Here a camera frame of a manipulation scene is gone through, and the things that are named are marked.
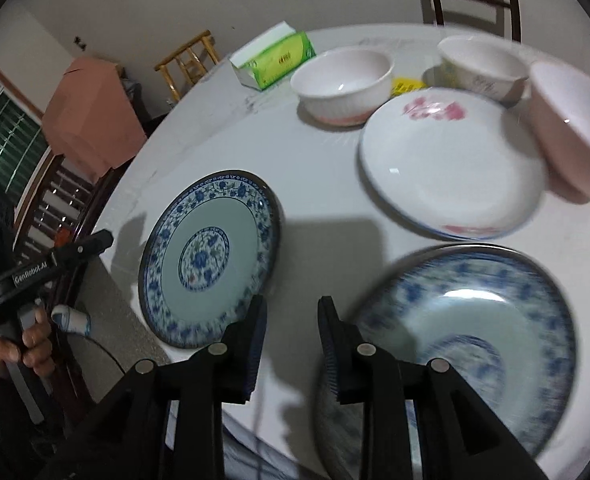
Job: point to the white bowl with Dog text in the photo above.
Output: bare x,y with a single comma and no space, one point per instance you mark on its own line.
471,64

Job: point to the green tissue box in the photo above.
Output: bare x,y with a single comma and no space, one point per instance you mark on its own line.
271,56

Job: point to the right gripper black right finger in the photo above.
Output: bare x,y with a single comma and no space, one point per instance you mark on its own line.
459,435

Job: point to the bamboo chair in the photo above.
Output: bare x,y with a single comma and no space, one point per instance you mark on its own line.
194,60

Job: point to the large pink bowl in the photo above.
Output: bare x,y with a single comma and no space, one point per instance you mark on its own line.
559,111

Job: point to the small blue floral plate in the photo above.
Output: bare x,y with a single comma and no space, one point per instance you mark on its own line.
213,248

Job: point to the pink cloth on chair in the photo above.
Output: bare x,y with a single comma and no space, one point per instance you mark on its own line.
90,121

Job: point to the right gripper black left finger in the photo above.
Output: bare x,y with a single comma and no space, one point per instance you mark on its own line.
165,421

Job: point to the white ribbed bowl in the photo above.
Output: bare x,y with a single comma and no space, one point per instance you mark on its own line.
344,87

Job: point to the white plate pink roses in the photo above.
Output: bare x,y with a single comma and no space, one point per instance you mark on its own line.
453,163

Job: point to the yellow round warning sticker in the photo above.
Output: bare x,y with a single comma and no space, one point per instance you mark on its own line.
405,85

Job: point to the dark wooden chair at left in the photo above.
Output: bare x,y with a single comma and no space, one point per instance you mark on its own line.
60,206

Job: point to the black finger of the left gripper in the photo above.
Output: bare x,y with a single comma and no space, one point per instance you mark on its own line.
85,248

